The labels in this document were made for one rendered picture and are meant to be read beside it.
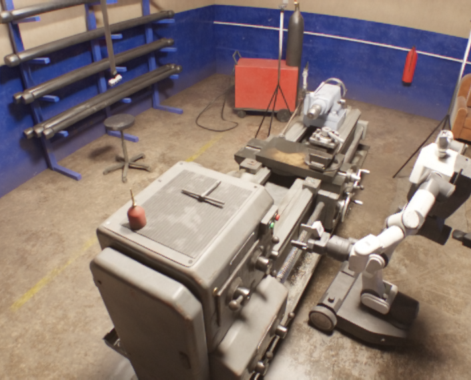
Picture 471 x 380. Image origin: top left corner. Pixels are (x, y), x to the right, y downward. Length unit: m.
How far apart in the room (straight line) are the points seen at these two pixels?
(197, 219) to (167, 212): 0.12
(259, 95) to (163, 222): 3.93
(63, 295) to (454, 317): 3.04
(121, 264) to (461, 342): 2.42
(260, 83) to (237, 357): 4.04
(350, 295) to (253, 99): 3.30
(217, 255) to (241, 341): 0.51
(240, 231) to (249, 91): 3.90
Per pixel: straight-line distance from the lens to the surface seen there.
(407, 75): 5.89
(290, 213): 2.11
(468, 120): 5.46
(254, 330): 1.63
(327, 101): 2.91
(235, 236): 1.28
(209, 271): 1.18
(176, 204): 1.39
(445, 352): 2.85
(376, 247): 1.35
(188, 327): 1.20
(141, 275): 1.22
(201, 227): 1.27
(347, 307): 2.58
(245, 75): 5.00
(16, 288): 3.27
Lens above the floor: 2.19
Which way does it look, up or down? 36 degrees down
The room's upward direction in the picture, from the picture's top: straight up
